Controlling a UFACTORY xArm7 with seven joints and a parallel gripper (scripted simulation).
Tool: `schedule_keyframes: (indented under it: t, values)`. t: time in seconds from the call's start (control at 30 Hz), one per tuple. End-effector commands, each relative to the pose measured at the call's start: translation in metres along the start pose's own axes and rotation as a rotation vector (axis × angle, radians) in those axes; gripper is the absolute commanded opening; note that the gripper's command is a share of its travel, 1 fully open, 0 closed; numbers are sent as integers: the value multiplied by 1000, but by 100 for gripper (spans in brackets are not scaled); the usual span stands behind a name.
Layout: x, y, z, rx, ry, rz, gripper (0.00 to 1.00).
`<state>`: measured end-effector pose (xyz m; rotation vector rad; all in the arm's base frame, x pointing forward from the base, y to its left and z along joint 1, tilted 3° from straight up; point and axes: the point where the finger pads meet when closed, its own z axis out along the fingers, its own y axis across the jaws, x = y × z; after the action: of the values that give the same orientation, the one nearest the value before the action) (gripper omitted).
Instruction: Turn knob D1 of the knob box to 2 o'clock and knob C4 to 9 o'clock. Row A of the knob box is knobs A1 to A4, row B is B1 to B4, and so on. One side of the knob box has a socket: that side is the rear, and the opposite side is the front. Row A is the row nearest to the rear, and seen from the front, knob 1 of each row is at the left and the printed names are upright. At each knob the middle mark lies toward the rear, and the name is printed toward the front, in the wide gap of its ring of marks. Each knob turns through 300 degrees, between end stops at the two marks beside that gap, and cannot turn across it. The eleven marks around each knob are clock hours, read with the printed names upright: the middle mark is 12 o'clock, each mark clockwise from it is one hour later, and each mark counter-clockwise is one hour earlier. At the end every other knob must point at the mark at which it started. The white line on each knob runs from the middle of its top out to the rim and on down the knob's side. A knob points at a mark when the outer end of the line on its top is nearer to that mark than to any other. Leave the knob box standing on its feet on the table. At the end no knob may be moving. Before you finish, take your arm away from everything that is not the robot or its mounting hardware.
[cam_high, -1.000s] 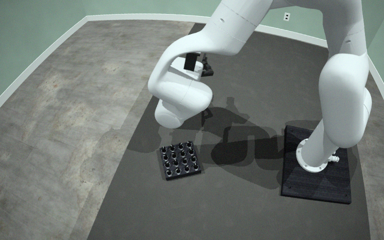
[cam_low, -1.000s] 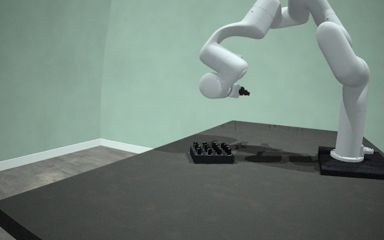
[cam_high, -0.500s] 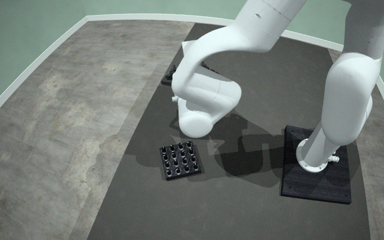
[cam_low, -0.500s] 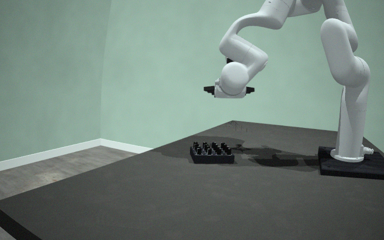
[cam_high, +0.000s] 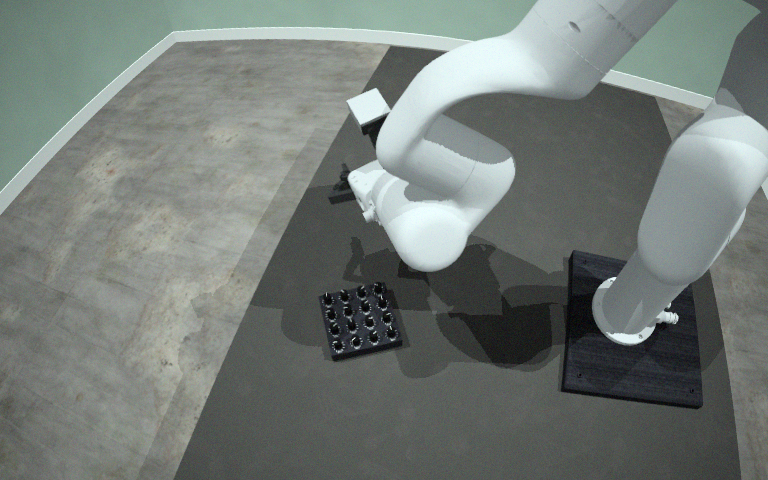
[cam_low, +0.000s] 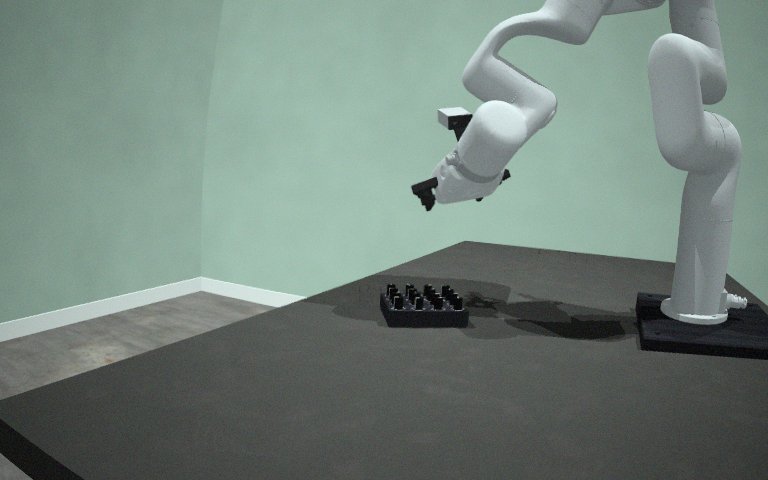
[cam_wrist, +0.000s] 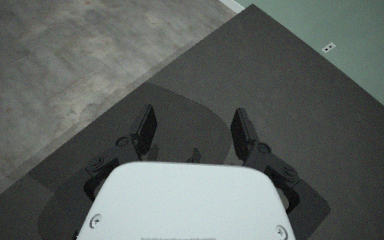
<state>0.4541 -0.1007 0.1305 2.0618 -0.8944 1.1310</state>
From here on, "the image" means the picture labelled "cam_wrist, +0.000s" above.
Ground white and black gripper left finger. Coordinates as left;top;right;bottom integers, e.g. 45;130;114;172
55;104;157;234

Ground dark grey knob box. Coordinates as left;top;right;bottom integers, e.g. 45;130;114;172
72;230;79;240

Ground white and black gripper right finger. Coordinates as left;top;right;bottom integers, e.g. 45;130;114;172
230;108;331;240

